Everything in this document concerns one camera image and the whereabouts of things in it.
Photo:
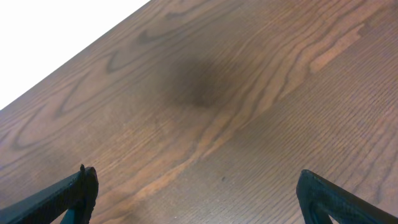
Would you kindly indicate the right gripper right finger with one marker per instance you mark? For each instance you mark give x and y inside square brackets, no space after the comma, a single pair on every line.
[321,201]

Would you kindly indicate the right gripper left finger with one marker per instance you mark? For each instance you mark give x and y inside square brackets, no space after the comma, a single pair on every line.
[74,197]

